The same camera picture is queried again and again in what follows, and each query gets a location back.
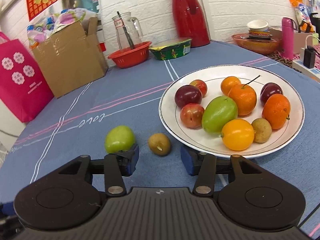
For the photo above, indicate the red peach on plate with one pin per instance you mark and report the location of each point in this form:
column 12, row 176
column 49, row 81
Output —
column 201, row 85

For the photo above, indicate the dark plum on plate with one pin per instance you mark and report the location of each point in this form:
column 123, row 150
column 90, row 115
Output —
column 268, row 90

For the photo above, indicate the white power strip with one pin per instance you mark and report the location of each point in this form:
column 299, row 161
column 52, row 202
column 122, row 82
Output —
column 297, row 64

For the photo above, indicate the green foil bowl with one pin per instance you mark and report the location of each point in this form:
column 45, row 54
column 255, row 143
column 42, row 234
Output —
column 171, row 49

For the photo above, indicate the floral cloth in box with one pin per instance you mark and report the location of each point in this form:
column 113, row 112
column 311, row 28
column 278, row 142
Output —
column 40, row 30

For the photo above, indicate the yellow-orange citrus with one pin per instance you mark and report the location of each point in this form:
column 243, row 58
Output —
column 237, row 134

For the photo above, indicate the amber glass bowl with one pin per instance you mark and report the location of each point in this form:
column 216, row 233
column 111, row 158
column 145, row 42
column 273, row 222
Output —
column 263, row 47

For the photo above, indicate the white paper cup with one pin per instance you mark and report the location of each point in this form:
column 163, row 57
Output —
column 258, row 25

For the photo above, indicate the glass pitcher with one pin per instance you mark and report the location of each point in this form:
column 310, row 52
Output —
column 128, row 30

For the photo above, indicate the green apple on table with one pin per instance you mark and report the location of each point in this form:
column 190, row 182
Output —
column 120, row 138

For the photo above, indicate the orange tangerine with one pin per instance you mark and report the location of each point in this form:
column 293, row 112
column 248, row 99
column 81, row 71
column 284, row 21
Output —
column 228, row 83

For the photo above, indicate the black power adapter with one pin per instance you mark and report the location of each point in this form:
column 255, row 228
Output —
column 309, row 57

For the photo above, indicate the pink thermos bottle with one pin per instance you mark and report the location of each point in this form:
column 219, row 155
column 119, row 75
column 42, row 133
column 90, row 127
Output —
column 287, row 28

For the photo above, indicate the red plastic basket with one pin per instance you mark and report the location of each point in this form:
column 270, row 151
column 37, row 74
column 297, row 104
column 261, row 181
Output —
column 128, row 57

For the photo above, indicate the red thermos jug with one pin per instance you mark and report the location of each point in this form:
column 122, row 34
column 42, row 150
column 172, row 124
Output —
column 190, row 22

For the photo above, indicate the dark red plum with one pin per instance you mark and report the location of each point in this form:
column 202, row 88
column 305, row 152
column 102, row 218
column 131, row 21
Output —
column 187, row 94

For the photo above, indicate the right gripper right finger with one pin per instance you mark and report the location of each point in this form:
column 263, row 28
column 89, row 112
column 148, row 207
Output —
column 201, row 165

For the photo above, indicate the orange on plate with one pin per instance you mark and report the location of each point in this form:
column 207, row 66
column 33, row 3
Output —
column 277, row 110

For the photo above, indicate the green mango-shaped fruit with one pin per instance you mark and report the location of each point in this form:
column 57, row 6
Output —
column 219, row 111

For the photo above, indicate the small brown kiwi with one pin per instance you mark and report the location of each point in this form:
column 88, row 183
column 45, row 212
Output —
column 159, row 144

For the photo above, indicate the large orange with stem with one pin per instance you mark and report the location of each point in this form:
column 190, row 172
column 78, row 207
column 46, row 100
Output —
column 245, row 97

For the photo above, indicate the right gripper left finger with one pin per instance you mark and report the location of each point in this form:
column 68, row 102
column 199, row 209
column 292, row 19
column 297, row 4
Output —
column 118, row 165

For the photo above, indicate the orange snack bag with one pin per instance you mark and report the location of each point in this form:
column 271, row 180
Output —
column 303, row 19

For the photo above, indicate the red-yellow peach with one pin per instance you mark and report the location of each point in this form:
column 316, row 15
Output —
column 191, row 115

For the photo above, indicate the brown kiwi fruit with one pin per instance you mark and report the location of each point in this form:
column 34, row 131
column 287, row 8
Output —
column 263, row 130

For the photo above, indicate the pink shopping bag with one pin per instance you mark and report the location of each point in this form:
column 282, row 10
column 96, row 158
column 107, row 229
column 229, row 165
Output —
column 24, row 89

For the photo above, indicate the blue striped tablecloth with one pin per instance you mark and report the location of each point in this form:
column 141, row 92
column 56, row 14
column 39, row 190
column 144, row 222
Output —
column 78, row 122

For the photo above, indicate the white round plate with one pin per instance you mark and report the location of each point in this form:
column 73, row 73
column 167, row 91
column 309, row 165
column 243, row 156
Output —
column 202, row 141

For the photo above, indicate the cardboard box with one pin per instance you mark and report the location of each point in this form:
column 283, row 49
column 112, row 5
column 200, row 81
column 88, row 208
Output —
column 71, row 58

